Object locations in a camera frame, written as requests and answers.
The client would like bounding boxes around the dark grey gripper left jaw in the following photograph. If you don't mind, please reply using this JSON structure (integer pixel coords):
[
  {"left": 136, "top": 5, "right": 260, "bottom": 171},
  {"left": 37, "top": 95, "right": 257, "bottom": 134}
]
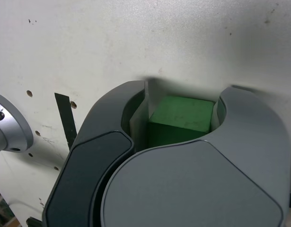
[{"left": 42, "top": 79, "right": 150, "bottom": 227}]

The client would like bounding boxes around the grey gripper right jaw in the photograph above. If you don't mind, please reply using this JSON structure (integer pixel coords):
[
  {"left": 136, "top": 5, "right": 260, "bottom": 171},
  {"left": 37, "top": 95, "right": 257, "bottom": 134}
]
[{"left": 92, "top": 87, "right": 290, "bottom": 227}]

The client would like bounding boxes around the green cube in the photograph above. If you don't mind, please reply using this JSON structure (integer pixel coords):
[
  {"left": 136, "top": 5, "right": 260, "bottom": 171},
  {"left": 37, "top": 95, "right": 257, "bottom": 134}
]
[{"left": 145, "top": 95, "right": 216, "bottom": 151}]

